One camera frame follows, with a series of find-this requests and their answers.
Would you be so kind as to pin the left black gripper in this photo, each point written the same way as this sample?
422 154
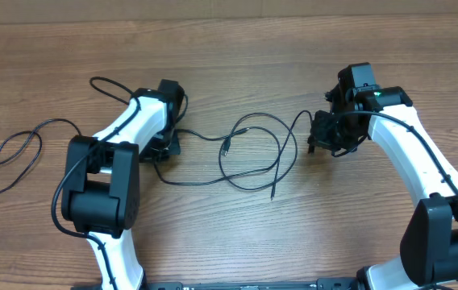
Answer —
173 147

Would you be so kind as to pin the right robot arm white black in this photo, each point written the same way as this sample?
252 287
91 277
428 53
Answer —
361 109

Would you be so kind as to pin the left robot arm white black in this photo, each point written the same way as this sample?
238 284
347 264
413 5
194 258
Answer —
100 191

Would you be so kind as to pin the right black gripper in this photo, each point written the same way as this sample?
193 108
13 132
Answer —
319 137

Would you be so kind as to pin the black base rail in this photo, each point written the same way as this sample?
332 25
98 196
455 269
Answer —
253 285

